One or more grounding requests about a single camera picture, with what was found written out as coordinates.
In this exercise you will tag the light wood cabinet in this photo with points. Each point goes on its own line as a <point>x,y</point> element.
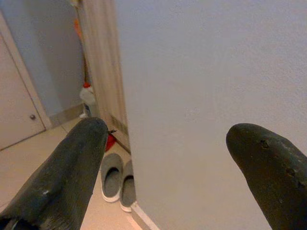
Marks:
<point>105,72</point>

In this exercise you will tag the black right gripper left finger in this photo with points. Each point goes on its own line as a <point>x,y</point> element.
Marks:
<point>60,177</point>

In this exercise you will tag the red dustpan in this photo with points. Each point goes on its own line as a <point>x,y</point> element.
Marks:
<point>110,142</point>

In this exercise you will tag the white spray bottle red cap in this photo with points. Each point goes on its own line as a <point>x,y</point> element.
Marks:
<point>87,99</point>

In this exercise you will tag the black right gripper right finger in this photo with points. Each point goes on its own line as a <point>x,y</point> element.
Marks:
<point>271,167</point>

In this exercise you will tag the grey slipper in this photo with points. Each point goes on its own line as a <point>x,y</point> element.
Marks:
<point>127,189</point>
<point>111,176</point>

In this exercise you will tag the white door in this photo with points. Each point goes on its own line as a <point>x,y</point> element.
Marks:
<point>16,100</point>

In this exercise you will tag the round metal door knob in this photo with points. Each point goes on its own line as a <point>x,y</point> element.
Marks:
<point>32,117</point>

